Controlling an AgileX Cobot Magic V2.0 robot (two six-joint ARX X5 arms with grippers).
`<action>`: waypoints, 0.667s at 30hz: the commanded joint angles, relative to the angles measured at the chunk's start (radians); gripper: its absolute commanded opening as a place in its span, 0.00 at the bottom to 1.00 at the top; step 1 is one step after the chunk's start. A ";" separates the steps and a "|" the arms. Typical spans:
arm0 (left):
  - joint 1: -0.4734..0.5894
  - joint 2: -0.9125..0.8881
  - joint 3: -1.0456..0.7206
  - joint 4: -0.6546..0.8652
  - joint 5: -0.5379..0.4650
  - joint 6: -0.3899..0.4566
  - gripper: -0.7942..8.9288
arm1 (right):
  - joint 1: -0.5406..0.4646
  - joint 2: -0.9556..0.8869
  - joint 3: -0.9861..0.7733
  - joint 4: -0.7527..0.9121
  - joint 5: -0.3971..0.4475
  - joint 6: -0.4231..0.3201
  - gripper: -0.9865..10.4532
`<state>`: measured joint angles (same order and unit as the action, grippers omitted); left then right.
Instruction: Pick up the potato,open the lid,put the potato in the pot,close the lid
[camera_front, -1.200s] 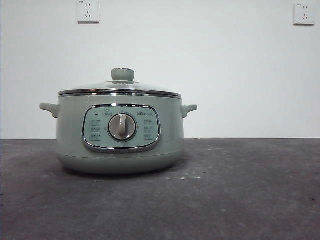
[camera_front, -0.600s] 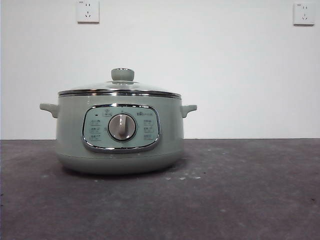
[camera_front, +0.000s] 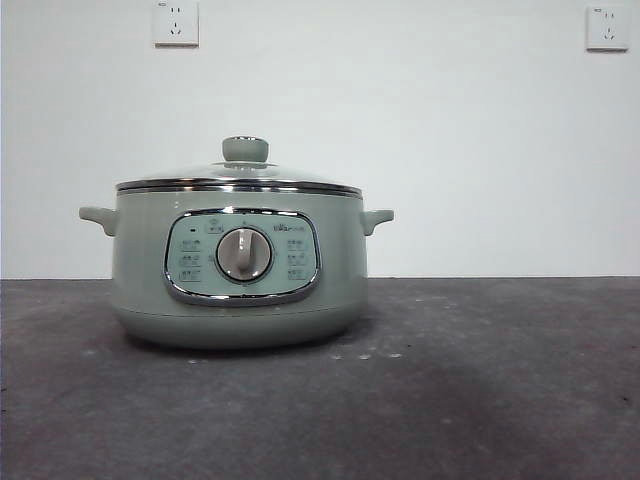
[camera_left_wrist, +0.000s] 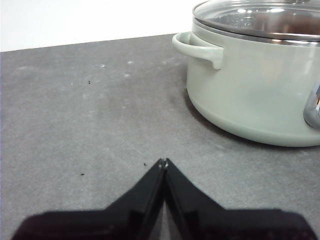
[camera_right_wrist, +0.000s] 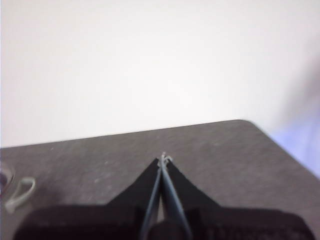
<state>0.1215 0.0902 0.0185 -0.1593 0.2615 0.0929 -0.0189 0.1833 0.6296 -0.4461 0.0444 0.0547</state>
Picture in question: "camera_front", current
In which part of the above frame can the glass lid with green knob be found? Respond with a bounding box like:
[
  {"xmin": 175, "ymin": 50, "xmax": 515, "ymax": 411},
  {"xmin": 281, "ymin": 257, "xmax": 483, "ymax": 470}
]
[{"xmin": 115, "ymin": 135, "xmax": 363, "ymax": 194}]

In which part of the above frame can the pale green electric pot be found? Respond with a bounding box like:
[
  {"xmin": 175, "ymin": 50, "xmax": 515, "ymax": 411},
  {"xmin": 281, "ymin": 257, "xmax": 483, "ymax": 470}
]
[{"xmin": 77, "ymin": 184, "xmax": 396, "ymax": 350}]

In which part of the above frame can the white wall socket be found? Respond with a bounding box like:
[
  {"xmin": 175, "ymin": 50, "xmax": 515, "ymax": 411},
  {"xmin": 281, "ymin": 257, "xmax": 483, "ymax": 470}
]
[
  {"xmin": 585, "ymin": 4, "xmax": 631, "ymax": 53},
  {"xmin": 153, "ymin": 0, "xmax": 201, "ymax": 50}
]

